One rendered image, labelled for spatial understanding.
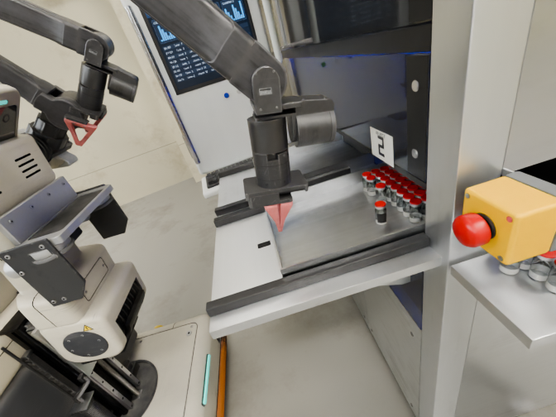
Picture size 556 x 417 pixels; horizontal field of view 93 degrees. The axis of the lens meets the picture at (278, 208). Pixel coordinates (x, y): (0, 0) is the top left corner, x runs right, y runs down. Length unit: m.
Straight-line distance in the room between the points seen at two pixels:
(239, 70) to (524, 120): 0.35
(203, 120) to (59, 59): 2.76
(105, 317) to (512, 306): 0.82
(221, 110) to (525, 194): 1.13
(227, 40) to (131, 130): 3.52
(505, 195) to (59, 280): 0.77
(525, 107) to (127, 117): 3.70
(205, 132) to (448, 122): 1.07
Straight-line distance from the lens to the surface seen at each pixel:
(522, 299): 0.48
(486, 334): 0.75
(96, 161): 3.99
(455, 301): 0.59
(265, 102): 0.37
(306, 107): 0.40
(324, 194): 0.70
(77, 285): 0.73
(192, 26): 0.37
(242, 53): 0.36
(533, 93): 0.44
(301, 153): 1.00
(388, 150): 0.54
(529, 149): 0.48
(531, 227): 0.38
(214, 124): 1.31
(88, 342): 0.90
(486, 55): 0.38
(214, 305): 0.49
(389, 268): 0.49
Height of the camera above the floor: 1.23
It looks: 31 degrees down
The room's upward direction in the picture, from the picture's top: 17 degrees counter-clockwise
